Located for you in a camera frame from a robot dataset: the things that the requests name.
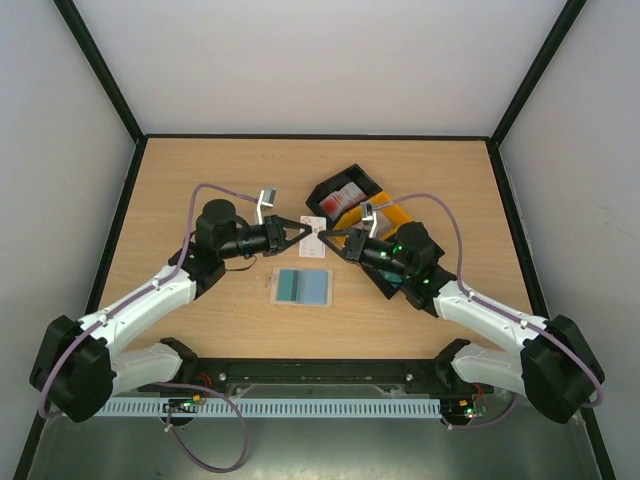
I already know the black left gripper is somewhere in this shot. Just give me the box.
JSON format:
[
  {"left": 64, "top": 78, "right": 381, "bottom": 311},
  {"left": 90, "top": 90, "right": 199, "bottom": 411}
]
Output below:
[{"left": 219, "top": 216, "right": 312, "bottom": 261}]

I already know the pink blossom VIP card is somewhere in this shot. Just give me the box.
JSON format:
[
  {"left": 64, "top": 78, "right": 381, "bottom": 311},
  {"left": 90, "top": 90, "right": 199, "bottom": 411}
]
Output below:
[{"left": 299, "top": 215, "right": 326, "bottom": 259}]

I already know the teal VIP credit card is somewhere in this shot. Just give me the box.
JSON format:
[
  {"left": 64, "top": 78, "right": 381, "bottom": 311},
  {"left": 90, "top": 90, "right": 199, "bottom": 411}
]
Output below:
[{"left": 276, "top": 269, "right": 298, "bottom": 302}]

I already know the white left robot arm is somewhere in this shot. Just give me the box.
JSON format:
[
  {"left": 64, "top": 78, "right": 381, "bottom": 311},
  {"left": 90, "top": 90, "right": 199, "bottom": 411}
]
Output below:
[{"left": 29, "top": 199, "right": 312, "bottom": 422}]

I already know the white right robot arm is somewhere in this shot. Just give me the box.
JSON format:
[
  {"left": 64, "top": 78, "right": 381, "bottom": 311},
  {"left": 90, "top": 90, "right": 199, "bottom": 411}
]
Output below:
[{"left": 318, "top": 222, "right": 605, "bottom": 423}]

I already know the black bin with red cards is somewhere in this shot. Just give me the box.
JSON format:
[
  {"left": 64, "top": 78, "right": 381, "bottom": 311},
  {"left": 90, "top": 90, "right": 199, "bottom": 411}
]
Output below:
[{"left": 306, "top": 164, "right": 382, "bottom": 228}]

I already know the red patterned white card stack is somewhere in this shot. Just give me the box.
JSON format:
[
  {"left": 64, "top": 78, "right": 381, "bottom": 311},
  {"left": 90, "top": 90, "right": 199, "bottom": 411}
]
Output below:
[{"left": 319, "top": 182, "right": 366, "bottom": 220}]

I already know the pink patterned white card stack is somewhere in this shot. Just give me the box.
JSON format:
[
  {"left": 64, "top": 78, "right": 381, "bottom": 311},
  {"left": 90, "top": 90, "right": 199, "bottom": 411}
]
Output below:
[{"left": 369, "top": 211, "right": 399, "bottom": 240}]

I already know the teal card stack in bin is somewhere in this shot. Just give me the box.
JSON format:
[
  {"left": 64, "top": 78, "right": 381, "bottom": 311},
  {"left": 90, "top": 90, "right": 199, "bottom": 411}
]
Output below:
[{"left": 381, "top": 272, "right": 403, "bottom": 284}]

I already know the black bin with teal cards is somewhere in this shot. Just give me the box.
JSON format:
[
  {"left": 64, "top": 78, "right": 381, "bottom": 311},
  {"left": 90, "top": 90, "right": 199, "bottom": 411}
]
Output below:
[{"left": 358, "top": 236, "right": 444, "bottom": 299}]

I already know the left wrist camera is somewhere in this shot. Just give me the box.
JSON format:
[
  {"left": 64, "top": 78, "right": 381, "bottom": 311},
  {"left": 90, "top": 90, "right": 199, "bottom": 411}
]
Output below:
[{"left": 254, "top": 187, "right": 277, "bottom": 225}]

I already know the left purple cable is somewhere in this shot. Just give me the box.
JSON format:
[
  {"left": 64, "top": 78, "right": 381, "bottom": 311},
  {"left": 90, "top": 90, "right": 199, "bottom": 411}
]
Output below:
[{"left": 38, "top": 183, "right": 264, "bottom": 474}]

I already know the purple cable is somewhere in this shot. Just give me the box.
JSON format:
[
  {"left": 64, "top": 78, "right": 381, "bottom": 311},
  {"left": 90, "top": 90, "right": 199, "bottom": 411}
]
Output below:
[
  {"left": 38, "top": 183, "right": 264, "bottom": 474},
  {"left": 372, "top": 193, "right": 606, "bottom": 431}
]

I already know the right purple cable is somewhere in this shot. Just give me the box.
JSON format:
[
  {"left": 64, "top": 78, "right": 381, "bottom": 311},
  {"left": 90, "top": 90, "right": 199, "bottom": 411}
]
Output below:
[{"left": 372, "top": 193, "right": 606, "bottom": 431}]

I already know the white slotted cable duct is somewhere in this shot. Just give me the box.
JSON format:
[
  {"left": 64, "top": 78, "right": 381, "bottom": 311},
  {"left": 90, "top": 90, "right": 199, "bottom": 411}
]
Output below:
[{"left": 96, "top": 397, "right": 441, "bottom": 419}]

